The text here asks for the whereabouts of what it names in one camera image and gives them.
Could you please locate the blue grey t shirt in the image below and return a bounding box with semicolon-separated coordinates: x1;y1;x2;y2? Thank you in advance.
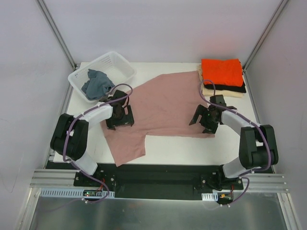
81;69;115;101

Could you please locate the left white cable duct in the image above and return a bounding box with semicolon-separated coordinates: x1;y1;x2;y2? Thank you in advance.
40;188;115;199

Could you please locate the aluminium frame post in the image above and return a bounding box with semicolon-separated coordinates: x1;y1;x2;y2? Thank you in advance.
243;0;290;72
36;0;77;70

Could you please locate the white plastic laundry basket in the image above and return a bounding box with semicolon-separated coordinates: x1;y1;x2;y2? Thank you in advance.
68;51;137;103

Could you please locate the pink t shirt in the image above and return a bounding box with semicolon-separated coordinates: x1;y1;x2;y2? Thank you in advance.
100;71;214;166

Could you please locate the orange folded t shirt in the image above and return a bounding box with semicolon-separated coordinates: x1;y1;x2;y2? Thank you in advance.
201;59;243;87

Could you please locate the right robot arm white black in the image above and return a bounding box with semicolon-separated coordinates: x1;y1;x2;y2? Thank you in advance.
190;95;279;191

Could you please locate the left aluminium frame post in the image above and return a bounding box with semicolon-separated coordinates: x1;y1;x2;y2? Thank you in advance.
36;0;77;70

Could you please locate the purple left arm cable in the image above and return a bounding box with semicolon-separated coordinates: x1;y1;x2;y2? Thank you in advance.
62;83;134;204

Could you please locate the right aluminium frame post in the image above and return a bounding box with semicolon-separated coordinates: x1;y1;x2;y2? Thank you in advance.
243;0;290;72

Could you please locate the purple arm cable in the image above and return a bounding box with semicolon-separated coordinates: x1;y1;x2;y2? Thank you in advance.
62;83;134;204
199;80;275;207

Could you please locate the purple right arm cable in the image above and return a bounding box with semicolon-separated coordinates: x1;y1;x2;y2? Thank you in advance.
199;80;275;207

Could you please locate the black folded t shirt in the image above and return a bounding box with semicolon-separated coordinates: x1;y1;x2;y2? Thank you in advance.
215;75;247;93

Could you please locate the right white cable duct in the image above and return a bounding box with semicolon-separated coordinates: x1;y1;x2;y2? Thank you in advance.
201;191;233;202

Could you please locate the white cable duct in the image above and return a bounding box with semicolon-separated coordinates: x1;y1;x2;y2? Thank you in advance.
40;188;115;199
201;191;233;202

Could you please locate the beige folded t shirt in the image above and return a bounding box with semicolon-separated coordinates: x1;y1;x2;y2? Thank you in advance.
197;65;244;98

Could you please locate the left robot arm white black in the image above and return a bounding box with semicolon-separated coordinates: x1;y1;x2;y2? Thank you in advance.
50;90;134;186

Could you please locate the aluminium rail profile front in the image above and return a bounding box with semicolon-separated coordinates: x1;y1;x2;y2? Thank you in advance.
30;169;290;193

